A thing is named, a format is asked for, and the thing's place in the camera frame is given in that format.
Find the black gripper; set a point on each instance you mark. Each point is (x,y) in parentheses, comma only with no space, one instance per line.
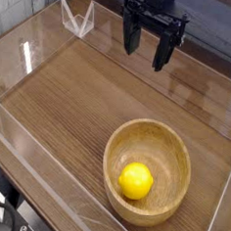
(164,17)

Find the yellow lemon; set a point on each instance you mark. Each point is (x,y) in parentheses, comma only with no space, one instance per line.
(135,181)

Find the brown wooden bowl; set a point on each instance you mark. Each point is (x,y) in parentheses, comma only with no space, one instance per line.
(160,149)

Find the clear acrylic corner bracket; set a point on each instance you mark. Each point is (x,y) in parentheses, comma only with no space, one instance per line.
(77,24)

